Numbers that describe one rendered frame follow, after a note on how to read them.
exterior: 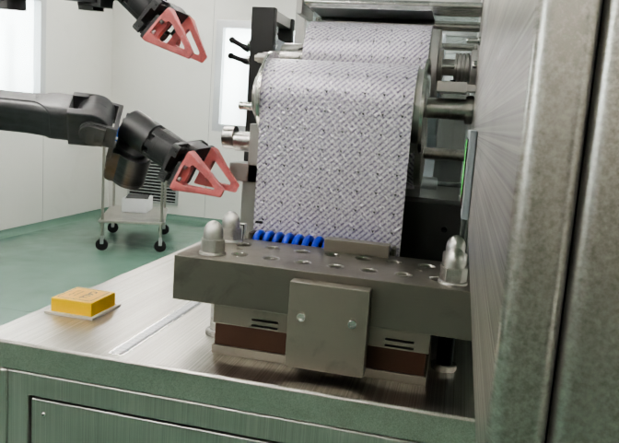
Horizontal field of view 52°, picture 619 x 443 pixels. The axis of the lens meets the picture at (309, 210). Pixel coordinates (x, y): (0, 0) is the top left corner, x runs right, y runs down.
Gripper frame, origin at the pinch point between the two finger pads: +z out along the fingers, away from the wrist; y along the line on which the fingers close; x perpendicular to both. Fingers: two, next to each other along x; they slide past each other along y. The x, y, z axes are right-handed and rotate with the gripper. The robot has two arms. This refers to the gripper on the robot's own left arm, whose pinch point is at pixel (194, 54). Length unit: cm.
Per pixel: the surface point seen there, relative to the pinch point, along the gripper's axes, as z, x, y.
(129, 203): -123, -223, -426
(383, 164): 35.7, 9.8, 6.2
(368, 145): 32.1, 10.3, 6.2
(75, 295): 16.5, -36.9, 16.0
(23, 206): -191, -294, -410
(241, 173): 19.2, -9.1, -1.5
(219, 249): 28.8, -11.9, 22.7
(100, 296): 19.2, -34.7, 14.8
